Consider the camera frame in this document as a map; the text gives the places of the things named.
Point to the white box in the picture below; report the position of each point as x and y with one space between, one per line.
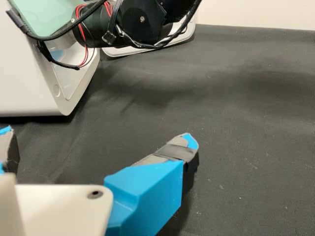
22 76

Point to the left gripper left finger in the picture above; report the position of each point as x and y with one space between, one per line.
9 152

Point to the right wrist camera phone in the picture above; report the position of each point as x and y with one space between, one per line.
44 17

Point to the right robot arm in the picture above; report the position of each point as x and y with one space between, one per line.
139 18

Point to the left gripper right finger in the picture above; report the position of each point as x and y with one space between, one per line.
152 186

